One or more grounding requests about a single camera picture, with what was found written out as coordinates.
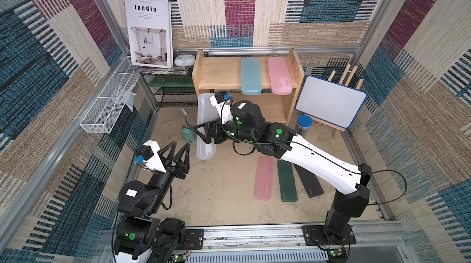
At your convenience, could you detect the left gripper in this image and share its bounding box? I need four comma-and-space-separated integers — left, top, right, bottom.
144, 140, 187, 216

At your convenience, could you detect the dark green pencil case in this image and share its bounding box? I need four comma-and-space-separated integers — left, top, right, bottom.
277, 160, 298, 202

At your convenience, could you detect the white translucent pencil case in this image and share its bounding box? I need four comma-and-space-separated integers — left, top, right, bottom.
196, 93, 218, 161

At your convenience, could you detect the Inedia magazine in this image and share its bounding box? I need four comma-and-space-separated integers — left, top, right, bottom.
125, 0, 174, 69

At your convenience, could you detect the pink pencil case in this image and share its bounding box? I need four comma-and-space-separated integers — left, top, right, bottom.
267, 57, 293, 95
254, 156, 274, 201

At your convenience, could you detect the black pencil case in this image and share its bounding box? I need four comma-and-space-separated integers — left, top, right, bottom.
294, 165, 325, 198

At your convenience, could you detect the black wire side table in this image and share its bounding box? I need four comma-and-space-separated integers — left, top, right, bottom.
141, 73, 197, 107

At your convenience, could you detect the wooden two-tier shelf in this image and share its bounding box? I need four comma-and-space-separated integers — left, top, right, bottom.
192, 49, 304, 125

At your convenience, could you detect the blue lid pencil tube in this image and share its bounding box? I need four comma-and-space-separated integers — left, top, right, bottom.
295, 115, 314, 138

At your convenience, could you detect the light blue pencil case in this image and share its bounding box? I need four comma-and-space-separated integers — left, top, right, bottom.
240, 57, 262, 96

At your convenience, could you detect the whiteboard on wooden easel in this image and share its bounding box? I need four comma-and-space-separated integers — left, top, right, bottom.
295, 64, 368, 139

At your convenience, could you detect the white round gadget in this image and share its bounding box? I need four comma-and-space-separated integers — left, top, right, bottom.
174, 54, 196, 67

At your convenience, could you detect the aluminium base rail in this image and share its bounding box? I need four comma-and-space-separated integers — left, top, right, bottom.
95, 220, 409, 263

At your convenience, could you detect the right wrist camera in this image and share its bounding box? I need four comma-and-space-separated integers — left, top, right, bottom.
210, 91, 233, 125

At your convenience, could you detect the white wire basket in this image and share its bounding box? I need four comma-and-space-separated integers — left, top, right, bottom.
80, 73, 139, 134

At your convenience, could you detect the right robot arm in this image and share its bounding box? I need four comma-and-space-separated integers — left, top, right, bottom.
193, 99, 372, 244

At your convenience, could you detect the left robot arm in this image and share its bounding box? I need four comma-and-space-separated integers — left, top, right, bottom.
112, 140, 190, 263

